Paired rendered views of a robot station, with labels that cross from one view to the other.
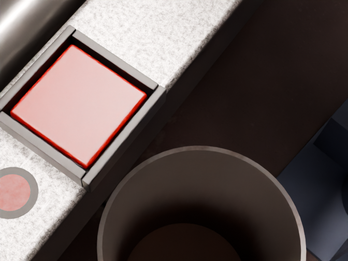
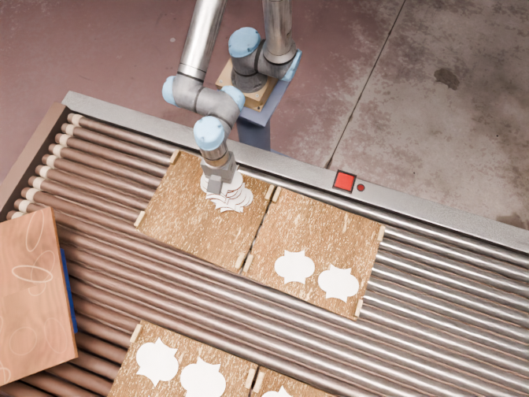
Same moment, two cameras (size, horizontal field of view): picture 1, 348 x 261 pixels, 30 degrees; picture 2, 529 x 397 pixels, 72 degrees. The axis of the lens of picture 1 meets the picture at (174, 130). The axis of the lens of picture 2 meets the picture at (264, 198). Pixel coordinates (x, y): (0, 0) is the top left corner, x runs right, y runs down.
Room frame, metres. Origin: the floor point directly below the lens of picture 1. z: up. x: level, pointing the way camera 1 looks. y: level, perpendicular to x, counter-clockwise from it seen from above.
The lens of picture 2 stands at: (0.52, 0.53, 2.19)
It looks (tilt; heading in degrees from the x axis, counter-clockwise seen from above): 70 degrees down; 264
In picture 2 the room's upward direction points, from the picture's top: 3 degrees counter-clockwise
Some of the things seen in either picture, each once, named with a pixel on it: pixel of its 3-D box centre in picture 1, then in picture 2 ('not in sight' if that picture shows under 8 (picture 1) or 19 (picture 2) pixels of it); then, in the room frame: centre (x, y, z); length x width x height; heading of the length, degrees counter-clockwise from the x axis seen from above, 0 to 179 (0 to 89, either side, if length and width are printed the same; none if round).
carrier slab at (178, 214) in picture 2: not in sight; (206, 208); (0.68, 0.08, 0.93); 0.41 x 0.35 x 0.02; 149
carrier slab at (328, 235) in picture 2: not in sight; (314, 250); (0.32, 0.30, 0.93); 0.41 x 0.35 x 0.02; 149
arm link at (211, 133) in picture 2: not in sight; (211, 137); (0.60, 0.04, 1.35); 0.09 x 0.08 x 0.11; 58
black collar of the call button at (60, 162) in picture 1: (80, 105); (344, 181); (0.16, 0.06, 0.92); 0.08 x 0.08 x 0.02; 62
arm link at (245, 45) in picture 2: not in sight; (246, 50); (0.45, -0.44, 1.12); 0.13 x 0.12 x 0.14; 148
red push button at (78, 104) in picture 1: (80, 106); (344, 181); (0.16, 0.06, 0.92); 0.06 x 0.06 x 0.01; 62
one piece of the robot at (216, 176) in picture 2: not in sight; (216, 170); (0.61, 0.06, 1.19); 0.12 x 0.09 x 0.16; 67
